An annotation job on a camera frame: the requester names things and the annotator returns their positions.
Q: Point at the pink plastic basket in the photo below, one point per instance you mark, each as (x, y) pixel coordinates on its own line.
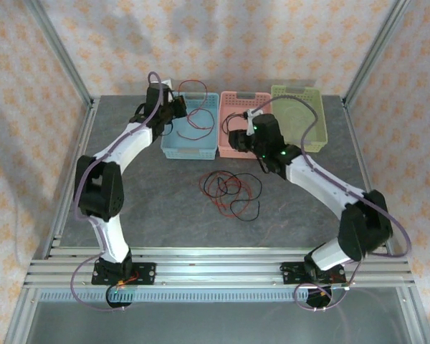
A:
(236, 123)

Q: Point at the green plastic basket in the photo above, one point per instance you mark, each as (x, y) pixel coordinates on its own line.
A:
(286, 136)

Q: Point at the blue plastic basket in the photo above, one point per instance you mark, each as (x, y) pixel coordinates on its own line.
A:
(200, 143)

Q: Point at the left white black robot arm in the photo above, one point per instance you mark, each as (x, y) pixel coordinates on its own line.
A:
(129, 139)

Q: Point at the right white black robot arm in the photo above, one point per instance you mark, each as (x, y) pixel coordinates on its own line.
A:
(319, 179)

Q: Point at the aluminium table side rail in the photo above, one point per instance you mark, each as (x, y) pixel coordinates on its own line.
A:
(357, 143)
(85, 132)

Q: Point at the aluminium frame post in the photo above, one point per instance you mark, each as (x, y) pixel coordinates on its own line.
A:
(376, 50)
(61, 50)

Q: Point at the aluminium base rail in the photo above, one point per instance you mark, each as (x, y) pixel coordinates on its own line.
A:
(218, 268)

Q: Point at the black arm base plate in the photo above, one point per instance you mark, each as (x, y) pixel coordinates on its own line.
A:
(147, 272)
(290, 274)

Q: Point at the aluminium lower frame bar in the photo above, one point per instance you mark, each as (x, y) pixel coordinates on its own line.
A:
(415, 315)
(21, 315)

